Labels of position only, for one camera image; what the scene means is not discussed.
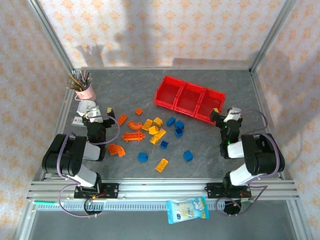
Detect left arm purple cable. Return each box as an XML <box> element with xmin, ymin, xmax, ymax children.
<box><xmin>56</xmin><ymin>109</ymin><xmax>121</xmax><ymax>218</ymax></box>

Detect white card red logo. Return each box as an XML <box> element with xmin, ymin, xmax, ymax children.
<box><xmin>72</xmin><ymin>116</ymin><xmax>88</xmax><ymax>127</ymax></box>

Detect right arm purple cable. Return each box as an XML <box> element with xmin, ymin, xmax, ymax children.
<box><xmin>216</xmin><ymin>108</ymin><xmax>286</xmax><ymax>217</ymax></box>

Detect orange curved lego piece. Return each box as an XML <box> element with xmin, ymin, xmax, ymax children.
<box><xmin>115</xmin><ymin>145</ymin><xmax>127</xmax><ymax>158</ymax></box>

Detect white square clock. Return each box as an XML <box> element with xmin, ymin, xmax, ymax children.
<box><xmin>76</xmin><ymin>99</ymin><xmax>97</xmax><ymax>117</ymax></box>

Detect red plastic bin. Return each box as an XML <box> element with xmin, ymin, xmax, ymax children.
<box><xmin>194</xmin><ymin>86</ymin><xmax>227</xmax><ymax>125</ymax></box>
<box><xmin>174</xmin><ymin>81</ymin><xmax>207</xmax><ymax>118</ymax></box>
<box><xmin>153</xmin><ymin>75</ymin><xmax>186</xmax><ymax>111</ymax></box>

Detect orange lego arch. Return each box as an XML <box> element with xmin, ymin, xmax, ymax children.
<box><xmin>127</xmin><ymin>119</ymin><xmax>144</xmax><ymax>131</ymax></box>

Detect long orange lego chassis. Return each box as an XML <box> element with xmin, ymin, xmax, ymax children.
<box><xmin>121</xmin><ymin>131</ymin><xmax>147</xmax><ymax>143</ymax></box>

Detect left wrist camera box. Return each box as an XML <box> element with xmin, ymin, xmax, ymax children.
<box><xmin>82</xmin><ymin>105</ymin><xmax>104</xmax><ymax>124</ymax></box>

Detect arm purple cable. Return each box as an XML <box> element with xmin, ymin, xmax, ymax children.
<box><xmin>216</xmin><ymin>108</ymin><xmax>286</xmax><ymax>217</ymax></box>
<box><xmin>56</xmin><ymin>109</ymin><xmax>121</xmax><ymax>218</ymax></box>

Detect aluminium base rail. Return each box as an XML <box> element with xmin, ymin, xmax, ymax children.
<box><xmin>27</xmin><ymin>178</ymin><xmax>300</xmax><ymax>201</ymax></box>

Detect grey slotted cable duct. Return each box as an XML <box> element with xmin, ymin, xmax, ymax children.
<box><xmin>58</xmin><ymin>201</ymin><xmax>241</xmax><ymax>211</ymax></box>

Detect white blue snack bag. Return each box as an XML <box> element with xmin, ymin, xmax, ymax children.
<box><xmin>166</xmin><ymin>195</ymin><xmax>210</xmax><ymax>225</ymax></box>

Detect aluminium frame post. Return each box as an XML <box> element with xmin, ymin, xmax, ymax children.
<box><xmin>26</xmin><ymin>0</ymin><xmax>76</xmax><ymax>74</ymax></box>
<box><xmin>249</xmin><ymin>0</ymin><xmax>300</xmax><ymax>74</ymax></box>

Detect aluminium table edge rail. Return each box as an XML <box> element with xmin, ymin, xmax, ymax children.
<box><xmin>41</xmin><ymin>72</ymin><xmax>76</xmax><ymax>181</ymax></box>
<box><xmin>249</xmin><ymin>71</ymin><xmax>286</xmax><ymax>181</ymax></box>

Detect pink pencil cup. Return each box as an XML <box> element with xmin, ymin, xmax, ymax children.
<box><xmin>74</xmin><ymin>83</ymin><xmax>97</xmax><ymax>102</ymax></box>

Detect green plastic stick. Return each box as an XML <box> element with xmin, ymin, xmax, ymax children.
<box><xmin>33</xmin><ymin>200</ymin><xmax>60</xmax><ymax>206</ymax></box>

